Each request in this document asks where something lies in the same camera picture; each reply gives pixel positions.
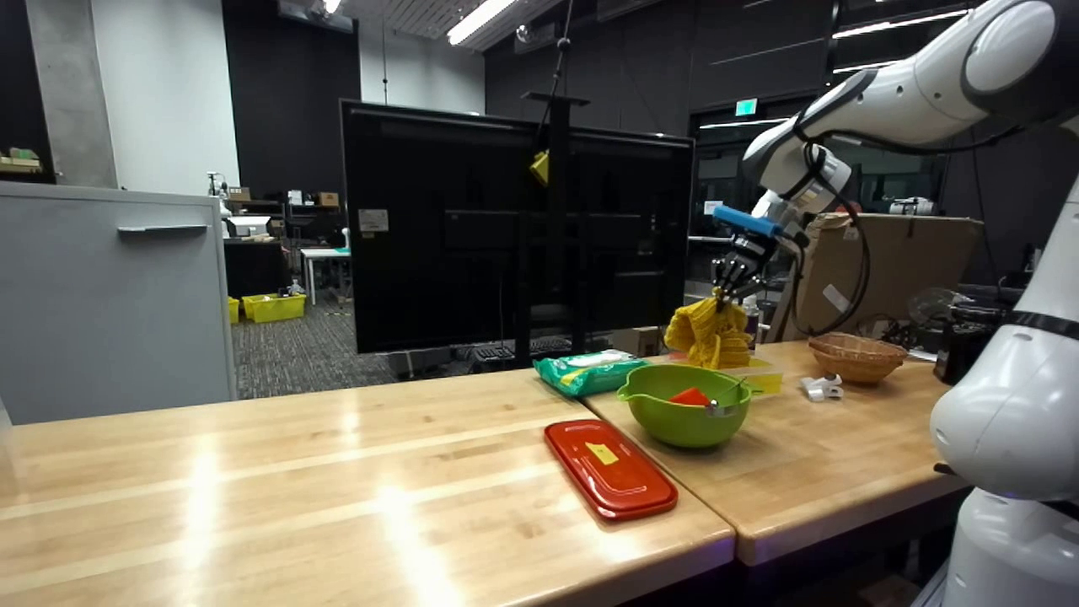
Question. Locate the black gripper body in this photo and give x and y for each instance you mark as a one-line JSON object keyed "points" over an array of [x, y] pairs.
{"points": [[764, 258]]}

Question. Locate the yellow knitted cloth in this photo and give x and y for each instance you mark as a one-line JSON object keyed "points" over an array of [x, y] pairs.
{"points": [[709, 330]]}

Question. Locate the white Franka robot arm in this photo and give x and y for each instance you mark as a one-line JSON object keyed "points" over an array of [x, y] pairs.
{"points": [[1014, 417]]}

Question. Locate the green plastic bowl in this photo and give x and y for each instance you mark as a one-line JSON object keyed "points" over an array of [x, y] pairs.
{"points": [[686, 425]]}

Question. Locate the red toy food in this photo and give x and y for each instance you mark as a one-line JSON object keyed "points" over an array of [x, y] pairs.
{"points": [[693, 400]]}

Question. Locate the crumpled clear plastic piece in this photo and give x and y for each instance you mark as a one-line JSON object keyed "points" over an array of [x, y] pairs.
{"points": [[820, 389]]}

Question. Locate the woven wicker basket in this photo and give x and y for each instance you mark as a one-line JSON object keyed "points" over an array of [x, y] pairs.
{"points": [[854, 358]]}

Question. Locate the green exit sign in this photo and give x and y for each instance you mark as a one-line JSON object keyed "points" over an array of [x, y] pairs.
{"points": [[746, 108]]}

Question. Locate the large cardboard box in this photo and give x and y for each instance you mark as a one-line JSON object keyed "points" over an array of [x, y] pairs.
{"points": [[923, 263]]}

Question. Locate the green wipes packet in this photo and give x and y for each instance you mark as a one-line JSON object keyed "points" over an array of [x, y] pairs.
{"points": [[585, 373]]}

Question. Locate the red rectangular lid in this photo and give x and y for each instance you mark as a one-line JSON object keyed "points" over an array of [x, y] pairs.
{"points": [[612, 467]]}

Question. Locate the yellow tag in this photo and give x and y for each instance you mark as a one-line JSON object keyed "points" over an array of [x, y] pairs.
{"points": [[541, 166]]}

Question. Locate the black glass jar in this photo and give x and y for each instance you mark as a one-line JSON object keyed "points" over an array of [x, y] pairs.
{"points": [[973, 338]]}

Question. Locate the black monitor stand pole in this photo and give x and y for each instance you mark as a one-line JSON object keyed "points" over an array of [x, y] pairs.
{"points": [[558, 121]]}

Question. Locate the large black monitor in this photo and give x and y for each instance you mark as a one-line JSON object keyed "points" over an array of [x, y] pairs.
{"points": [[449, 222]]}

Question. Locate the white background table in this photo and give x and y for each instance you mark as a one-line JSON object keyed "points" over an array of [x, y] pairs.
{"points": [[324, 258]]}

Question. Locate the yellow floor bin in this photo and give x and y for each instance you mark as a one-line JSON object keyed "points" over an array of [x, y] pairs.
{"points": [[276, 306]]}

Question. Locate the grey cabinet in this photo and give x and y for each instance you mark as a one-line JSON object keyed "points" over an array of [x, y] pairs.
{"points": [[112, 315]]}

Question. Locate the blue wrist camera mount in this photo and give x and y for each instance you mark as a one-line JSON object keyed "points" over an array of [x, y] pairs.
{"points": [[742, 220]]}

